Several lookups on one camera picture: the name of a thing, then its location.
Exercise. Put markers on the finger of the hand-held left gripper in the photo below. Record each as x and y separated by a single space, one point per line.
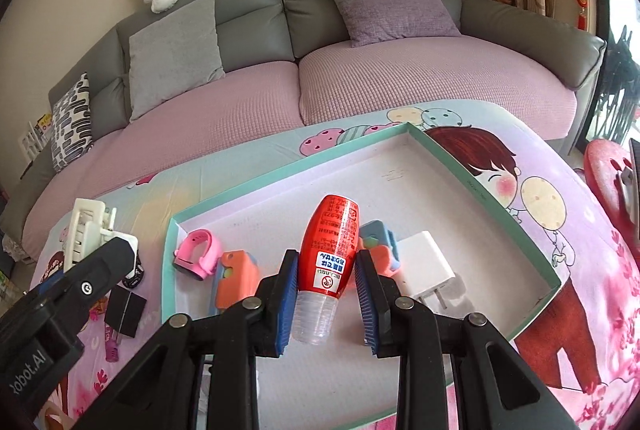
95 280

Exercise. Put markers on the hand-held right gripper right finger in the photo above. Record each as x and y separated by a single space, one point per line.
365 305

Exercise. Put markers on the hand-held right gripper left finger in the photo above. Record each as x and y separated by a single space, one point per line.
287 300

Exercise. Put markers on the orange and blue sharpener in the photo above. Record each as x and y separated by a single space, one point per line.
385 250
235 275

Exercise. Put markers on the red bottle with clear cap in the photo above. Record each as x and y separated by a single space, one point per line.
327 240

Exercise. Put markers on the pink smartwatch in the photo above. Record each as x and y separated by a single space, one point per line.
200 255

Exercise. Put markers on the teal cardboard box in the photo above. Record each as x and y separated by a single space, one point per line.
425 190

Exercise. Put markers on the black power adapter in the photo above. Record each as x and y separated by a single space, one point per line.
125 310

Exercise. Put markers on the small purple clip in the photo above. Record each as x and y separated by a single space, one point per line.
111 345

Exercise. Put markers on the white power adapter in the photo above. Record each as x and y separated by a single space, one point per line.
425 260

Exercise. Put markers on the white slotted rack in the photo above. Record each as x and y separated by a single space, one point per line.
32 140

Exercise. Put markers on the black and white patterned cushion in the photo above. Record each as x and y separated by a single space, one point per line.
72 125

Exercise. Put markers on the pink sofa seat cover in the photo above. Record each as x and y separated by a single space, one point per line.
225 110

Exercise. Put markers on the printed cartoon blanket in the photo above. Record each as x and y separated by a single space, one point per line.
575 260

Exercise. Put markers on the light grey cushion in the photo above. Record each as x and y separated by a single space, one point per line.
175 55

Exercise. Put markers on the red plastic stool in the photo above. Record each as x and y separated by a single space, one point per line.
605 180

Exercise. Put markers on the grey sofa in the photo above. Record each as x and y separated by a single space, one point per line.
250 10

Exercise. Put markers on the grey and purple cushion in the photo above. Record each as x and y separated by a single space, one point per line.
385 5

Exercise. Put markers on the black metal rack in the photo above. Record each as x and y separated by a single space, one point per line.
617 90

